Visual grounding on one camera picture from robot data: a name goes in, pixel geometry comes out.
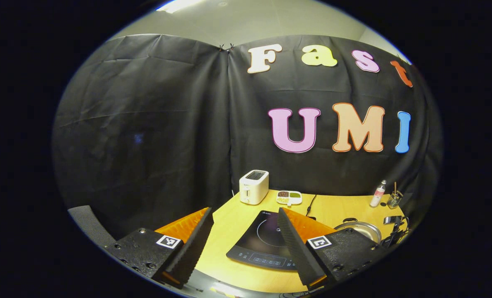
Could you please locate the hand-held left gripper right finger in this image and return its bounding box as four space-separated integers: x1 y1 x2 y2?
277 207 389 290

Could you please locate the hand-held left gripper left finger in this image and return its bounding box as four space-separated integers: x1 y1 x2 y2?
104 207 214 289

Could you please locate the steel pot with black handles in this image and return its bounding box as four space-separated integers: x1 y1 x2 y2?
334 218 382 245

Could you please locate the black induction cooktop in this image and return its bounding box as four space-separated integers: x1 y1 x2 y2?
226 210 309 272

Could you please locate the small glass cup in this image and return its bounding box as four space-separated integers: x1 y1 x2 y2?
387 191 404 209

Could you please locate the small bottle with pink label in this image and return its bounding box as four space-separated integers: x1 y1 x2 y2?
369 180 387 207

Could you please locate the white divided dish with beans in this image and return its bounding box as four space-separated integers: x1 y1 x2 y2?
276 190 303 205

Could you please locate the white toaster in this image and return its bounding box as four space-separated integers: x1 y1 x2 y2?
239 170 269 205

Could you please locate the grey ribbed strap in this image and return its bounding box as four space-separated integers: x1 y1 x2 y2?
67 205 116 248

